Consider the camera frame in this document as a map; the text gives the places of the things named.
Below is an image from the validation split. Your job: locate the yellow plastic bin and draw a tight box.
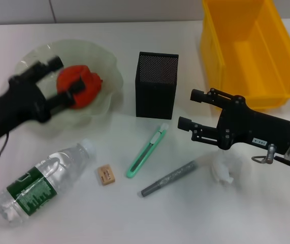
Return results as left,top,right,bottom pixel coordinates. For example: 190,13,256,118
200,0,290,111

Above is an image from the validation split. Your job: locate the green glass fruit plate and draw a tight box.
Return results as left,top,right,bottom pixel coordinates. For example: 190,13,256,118
7,39,124,133

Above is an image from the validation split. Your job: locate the right wrist cable connector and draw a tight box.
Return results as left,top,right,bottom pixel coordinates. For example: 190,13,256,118
251,143,279,165

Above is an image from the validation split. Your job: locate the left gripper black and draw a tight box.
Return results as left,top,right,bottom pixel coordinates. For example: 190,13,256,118
0,56,86,147

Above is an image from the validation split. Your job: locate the grey marker pen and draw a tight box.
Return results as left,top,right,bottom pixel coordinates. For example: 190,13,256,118
138,160,199,198

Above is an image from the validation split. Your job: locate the white paper ball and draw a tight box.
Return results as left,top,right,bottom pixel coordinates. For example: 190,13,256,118
209,149,237,188

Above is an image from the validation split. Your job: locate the clear green-label water bottle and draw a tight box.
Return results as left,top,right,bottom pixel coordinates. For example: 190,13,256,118
0,138,96,227

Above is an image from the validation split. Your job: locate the green utility knife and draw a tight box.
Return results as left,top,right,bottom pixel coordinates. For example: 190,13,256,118
125,123,170,178

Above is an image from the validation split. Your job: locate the black mesh pen holder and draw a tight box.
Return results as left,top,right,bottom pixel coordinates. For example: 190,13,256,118
135,51,180,120

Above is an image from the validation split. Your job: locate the tan eraser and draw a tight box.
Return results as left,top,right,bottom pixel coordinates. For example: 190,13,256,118
96,164,116,187

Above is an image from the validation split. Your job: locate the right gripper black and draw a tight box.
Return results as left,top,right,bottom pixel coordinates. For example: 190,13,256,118
177,87,290,156

